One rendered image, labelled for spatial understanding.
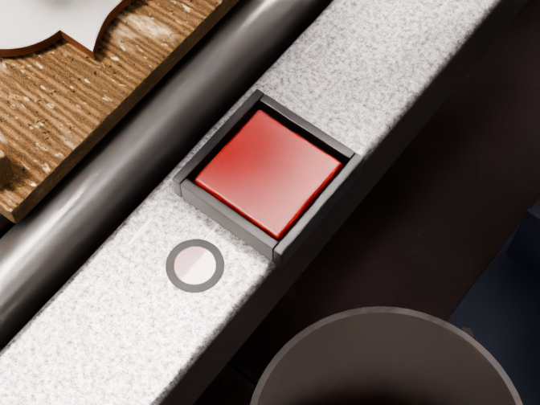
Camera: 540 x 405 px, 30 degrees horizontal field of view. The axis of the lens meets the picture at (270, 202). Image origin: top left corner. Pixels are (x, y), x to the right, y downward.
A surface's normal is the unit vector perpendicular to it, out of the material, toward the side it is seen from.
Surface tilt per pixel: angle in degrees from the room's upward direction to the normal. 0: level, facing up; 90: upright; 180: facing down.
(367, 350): 87
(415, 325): 87
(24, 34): 0
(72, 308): 0
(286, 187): 0
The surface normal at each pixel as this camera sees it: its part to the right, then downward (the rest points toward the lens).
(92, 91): 0.00, -0.47
